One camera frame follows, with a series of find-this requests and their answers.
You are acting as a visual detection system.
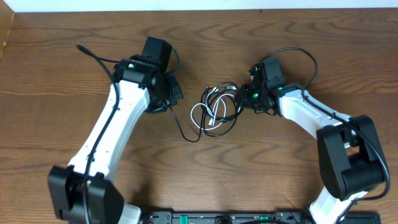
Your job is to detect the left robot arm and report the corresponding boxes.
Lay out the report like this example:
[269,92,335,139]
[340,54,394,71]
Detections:
[47,37,183,223]

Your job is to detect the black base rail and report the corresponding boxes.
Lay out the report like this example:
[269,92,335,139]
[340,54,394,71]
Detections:
[141,210,382,224]

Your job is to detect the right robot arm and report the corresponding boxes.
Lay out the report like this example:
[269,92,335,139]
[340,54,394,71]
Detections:
[236,59,391,223]

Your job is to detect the white usb cable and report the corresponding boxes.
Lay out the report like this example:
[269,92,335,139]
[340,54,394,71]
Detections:
[190,85,239,131]

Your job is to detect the black usb cable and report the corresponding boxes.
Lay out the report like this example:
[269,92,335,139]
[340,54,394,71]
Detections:
[169,81,245,143]

